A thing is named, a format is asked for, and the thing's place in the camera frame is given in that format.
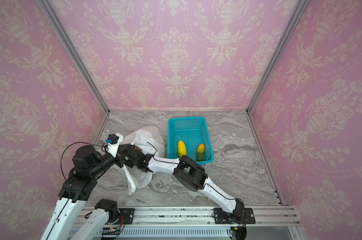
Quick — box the left corner aluminium post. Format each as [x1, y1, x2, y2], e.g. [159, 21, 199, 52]
[37, 0, 110, 115]

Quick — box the corner aluminium post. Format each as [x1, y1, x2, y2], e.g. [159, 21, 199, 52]
[247, 0, 310, 116]
[37, 0, 110, 115]

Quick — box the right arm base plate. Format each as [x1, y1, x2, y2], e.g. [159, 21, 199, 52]
[211, 208, 256, 226]

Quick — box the right corner aluminium post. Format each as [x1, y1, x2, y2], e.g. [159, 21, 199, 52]
[247, 0, 310, 116]

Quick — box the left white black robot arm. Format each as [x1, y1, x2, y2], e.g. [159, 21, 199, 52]
[42, 144, 134, 240]

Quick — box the teal plastic basket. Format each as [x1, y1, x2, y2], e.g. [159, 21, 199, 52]
[167, 117, 215, 165]

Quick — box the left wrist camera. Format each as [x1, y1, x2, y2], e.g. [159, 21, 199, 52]
[105, 133, 124, 158]

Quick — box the aluminium front rail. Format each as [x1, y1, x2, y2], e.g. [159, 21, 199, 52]
[119, 205, 300, 227]

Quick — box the white plastic bag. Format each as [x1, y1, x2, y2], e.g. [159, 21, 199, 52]
[119, 126, 165, 195]

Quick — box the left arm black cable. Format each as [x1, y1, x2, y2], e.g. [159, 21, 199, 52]
[60, 141, 108, 181]

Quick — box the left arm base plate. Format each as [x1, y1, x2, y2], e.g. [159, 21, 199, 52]
[107, 208, 135, 225]

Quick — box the perforated white vent strip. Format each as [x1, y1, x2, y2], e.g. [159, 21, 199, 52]
[69, 227, 232, 240]

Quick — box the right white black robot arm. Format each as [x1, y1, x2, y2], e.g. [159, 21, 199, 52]
[117, 144, 246, 225]

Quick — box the yellow lemon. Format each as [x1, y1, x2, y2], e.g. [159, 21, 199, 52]
[177, 141, 188, 158]

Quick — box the orange green mango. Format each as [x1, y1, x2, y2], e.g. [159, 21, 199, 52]
[197, 144, 205, 162]

